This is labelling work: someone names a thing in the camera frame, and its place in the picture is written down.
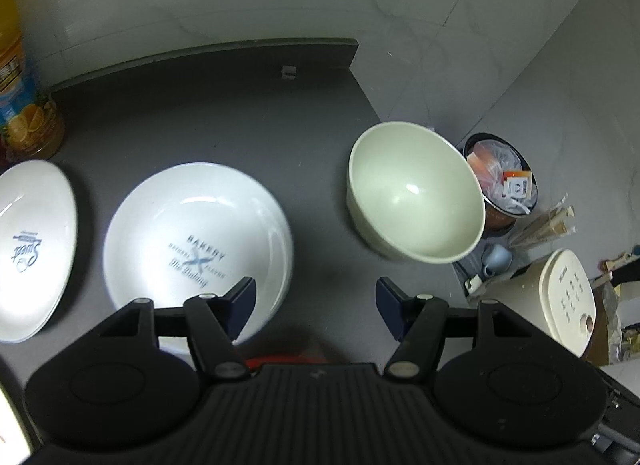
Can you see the cream rice cooker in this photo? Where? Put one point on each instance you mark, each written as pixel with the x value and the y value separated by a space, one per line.
pixel 565 295

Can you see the wrapped wooden chopsticks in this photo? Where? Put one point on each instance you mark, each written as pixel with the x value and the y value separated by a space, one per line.
pixel 545 225

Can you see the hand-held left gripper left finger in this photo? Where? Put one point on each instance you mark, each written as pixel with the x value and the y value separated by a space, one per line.
pixel 244 301

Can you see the white plate with bakery print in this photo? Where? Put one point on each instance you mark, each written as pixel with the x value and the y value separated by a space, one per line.
pixel 175 225

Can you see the white plate with script print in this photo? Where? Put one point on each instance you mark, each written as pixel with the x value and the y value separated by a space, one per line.
pixel 35 245

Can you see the orange juice bottle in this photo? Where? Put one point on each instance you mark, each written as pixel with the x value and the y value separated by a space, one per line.
pixel 25 110

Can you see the small white paper packet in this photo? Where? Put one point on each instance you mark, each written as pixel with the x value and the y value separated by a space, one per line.
pixel 517 186

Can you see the brown cardboard box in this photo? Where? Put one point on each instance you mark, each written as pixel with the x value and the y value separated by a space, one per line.
pixel 612 330

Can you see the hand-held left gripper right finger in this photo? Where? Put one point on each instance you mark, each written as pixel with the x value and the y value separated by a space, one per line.
pixel 389 306

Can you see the pale green bowl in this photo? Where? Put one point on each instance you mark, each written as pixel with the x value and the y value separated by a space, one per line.
pixel 410 195

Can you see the black trash bin with bag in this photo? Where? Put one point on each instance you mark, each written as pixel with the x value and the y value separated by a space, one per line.
pixel 492 165

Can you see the light blue mug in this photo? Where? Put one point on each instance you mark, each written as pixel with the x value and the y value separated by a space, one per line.
pixel 496 260

